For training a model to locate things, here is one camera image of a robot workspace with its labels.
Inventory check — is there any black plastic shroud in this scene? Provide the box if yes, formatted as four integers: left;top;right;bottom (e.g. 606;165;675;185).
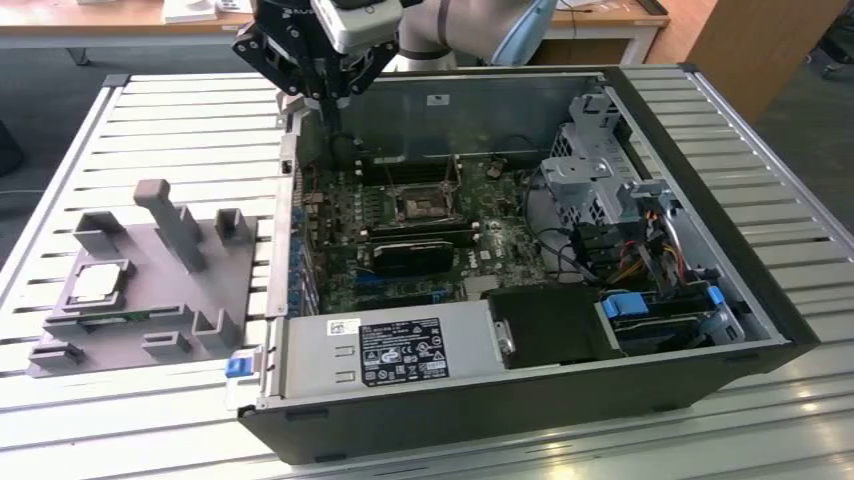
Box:
486;287;628;370

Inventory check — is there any metal socket cover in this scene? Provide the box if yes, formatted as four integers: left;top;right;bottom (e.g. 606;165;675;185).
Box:
440;153;467;197

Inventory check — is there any grey parts rack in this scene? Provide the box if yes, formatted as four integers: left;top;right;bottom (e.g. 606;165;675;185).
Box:
24;178;261;380

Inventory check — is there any silver power supply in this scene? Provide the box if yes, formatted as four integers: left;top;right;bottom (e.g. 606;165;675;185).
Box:
256;302;506;409

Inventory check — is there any hard disk in blue carrier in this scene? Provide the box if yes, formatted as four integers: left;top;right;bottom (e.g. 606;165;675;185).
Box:
596;292;708;351

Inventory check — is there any silver drive cage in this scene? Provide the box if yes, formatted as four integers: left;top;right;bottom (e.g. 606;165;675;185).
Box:
536;92;675;231

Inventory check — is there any black RAM slot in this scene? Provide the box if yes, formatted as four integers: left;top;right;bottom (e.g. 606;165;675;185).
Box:
363;162;462;175

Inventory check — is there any green motherboard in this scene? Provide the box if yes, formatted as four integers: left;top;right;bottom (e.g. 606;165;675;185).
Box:
292;157;582;314

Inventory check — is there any wooden desk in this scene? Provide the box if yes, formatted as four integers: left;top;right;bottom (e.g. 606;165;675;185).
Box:
0;0;672;66

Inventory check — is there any silver chipset heatsink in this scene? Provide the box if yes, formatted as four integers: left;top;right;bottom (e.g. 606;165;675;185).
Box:
463;276;499;300

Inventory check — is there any black office chair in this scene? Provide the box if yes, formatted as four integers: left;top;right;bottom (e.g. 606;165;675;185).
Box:
817;24;854;81

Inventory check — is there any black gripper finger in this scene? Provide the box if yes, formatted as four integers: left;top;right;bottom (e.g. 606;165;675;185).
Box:
336;42;399;109
231;22;344;135

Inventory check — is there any silver CPU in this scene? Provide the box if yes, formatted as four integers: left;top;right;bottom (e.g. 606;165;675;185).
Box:
71;264;125;301

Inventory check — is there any black PC case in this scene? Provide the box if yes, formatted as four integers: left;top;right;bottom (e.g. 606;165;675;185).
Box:
236;63;823;466

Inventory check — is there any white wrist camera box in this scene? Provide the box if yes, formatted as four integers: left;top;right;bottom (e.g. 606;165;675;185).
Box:
312;0;407;55

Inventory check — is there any green RAM stick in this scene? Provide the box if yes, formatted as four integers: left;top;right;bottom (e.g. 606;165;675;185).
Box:
79;310;153;325

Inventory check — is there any coloured power wire bundle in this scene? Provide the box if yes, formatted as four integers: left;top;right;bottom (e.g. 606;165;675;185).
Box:
616;239;686;286

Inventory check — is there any black graphics card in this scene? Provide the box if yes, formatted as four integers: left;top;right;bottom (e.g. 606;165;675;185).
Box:
370;239;455;276

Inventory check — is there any wooden cabinet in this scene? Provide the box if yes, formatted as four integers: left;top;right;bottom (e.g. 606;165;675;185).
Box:
643;0;846;126

